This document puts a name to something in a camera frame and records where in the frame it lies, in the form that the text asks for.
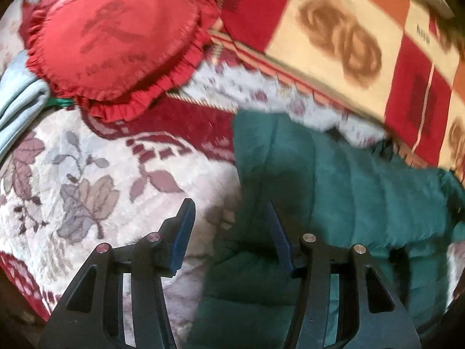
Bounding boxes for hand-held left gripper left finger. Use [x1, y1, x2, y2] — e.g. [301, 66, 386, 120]
[38, 198, 197, 349]

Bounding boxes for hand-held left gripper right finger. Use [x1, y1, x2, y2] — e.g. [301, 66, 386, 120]
[267, 201, 422, 349]

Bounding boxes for dark green padded jacket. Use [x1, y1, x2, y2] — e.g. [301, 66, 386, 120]
[187, 111, 465, 349]

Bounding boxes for maroon and white floral bedspread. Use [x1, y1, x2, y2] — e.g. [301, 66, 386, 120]
[0, 0, 244, 349]

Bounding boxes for white small-flower bed sheet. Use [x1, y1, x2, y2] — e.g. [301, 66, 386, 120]
[178, 60, 389, 149]

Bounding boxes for green cloth strip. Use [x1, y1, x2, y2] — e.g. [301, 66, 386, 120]
[45, 96, 75, 108]

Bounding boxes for red heart-shaped ruffled pillow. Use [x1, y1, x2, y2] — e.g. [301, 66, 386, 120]
[20, 0, 220, 122]

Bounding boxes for light blue cloth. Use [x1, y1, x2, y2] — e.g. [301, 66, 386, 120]
[0, 51, 51, 161]

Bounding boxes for red and cream rose blanket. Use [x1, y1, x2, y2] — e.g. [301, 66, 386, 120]
[209, 0, 465, 182]

